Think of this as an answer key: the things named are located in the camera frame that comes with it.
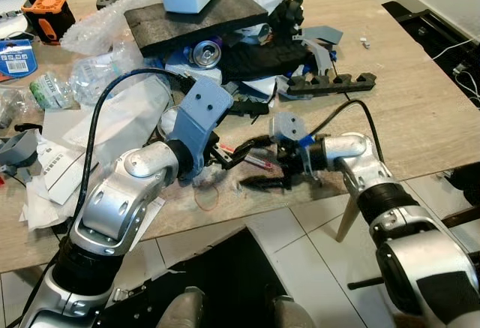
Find robot leg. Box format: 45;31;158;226
271;294;317;328
155;286;207;328

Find wooden table leg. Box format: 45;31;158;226
334;191;363;243

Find clear bubble wrap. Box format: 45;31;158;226
60;0;163;58

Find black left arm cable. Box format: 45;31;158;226
72;68;197;227

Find grey printed funnel part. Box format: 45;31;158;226
0;128;41;187

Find white barcode paper slips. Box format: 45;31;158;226
21;137;100;233

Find red pen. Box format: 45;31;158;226
220;145;277;170

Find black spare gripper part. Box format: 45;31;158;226
268;0;308;44

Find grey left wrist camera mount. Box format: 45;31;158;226
166;79;235;179

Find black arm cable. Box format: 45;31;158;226
309;99;386;165
72;68;197;227

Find blue barcode packet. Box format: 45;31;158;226
0;38;39;80

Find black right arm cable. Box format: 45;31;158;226
309;99;386;165

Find purple drink can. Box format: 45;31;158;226
187;37;225;71

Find large white plastic sheet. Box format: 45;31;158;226
40;80;178;188

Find grey printed bracket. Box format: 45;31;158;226
299;24;345;78

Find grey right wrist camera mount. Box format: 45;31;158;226
270;112;309;146

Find black slotted foam strip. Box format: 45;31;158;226
286;71;378;97

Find white floor cable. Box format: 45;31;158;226
429;34;480;81

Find robot right leg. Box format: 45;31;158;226
271;294;317;328

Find crushed clear plastic bottle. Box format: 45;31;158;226
70;47;167;108

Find black foam slab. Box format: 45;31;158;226
123;0;270;59

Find orange and black device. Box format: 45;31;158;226
20;0;77;46

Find robot left leg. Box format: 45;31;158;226
155;286;207;328

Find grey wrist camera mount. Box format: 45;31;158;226
270;112;309;146
166;79;235;179

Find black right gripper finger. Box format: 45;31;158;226
238;174;293;193
232;135;275;166

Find black ribbed foam tray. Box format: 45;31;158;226
220;35;317;82

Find tan rubber band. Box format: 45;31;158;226
193;177;223;211

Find green label plastic bottle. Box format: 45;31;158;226
28;72;77;112

